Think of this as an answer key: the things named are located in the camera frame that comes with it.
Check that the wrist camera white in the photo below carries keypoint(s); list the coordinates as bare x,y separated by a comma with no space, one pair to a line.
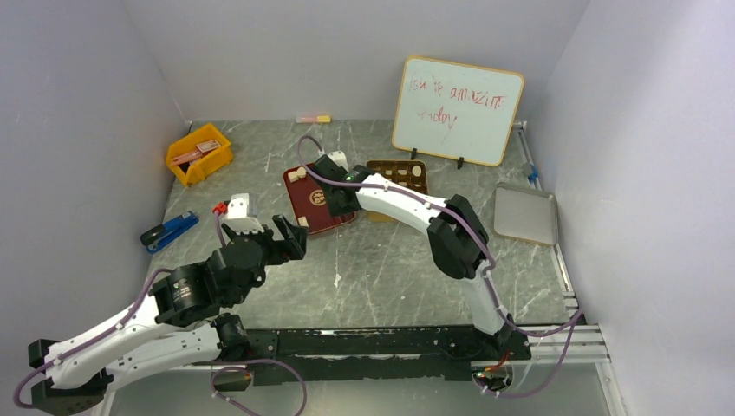
238,206
339,158

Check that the gold chocolate box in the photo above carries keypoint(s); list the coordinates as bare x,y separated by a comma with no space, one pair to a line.
399,171

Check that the silver box lid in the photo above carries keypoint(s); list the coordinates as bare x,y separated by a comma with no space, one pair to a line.
525,214

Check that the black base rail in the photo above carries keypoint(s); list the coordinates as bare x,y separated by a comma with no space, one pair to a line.
451,352

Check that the yellow pink eraser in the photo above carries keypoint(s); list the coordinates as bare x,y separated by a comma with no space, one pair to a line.
315,119

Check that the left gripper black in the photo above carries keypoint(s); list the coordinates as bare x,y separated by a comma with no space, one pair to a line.
291,247

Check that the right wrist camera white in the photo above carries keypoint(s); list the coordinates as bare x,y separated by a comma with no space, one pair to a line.
339,158

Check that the blue clip on rail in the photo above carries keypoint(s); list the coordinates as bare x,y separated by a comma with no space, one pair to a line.
530,171

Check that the red rectangular tray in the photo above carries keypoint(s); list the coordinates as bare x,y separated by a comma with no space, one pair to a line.
307,200

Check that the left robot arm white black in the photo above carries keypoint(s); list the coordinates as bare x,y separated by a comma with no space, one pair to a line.
182,316

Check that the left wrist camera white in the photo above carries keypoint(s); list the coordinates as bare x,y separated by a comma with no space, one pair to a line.
238,206

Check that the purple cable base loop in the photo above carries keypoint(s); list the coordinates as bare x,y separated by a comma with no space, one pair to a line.
238,376

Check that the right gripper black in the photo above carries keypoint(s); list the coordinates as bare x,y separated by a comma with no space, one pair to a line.
328,172

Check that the whiteboard with yellow frame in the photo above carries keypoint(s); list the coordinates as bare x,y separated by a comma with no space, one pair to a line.
456,111

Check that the yellow plastic bin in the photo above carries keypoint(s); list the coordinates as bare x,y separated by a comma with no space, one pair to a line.
196,172

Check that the pink box in bin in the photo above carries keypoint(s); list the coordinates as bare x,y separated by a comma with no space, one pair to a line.
201,149

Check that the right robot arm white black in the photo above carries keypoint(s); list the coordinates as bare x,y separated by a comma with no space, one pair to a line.
457,239

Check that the blue black stapler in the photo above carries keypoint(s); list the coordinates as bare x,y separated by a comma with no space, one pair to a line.
161,235

